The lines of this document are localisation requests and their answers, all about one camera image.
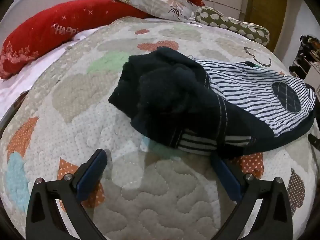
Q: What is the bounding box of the grey floral pillow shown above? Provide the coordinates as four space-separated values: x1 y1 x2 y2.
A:
112 0 200 22

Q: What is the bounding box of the dark navy pants striped lining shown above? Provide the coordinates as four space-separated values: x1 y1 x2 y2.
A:
108 47 316 158

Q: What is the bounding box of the cluttered white shelf unit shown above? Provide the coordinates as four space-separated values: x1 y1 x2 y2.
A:
289 34 320 90

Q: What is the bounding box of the heart patterned quilt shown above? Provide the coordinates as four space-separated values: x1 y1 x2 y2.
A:
0 17 320 240

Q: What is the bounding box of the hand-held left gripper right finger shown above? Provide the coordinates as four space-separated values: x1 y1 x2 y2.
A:
211 152 293 240

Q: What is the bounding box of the green white-dotted bolster pillow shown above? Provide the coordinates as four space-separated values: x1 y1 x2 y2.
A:
194 6 271 47

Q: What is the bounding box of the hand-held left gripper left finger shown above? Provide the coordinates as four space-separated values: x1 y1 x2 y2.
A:
26 149 108 240

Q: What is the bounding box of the white bedsheet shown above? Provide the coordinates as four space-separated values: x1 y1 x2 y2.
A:
0 17 113 117

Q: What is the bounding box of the brown wooden door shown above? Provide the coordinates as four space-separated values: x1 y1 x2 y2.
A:
246 0 288 52

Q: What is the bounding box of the long red printed pillow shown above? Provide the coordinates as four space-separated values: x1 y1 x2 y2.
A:
0 0 152 80

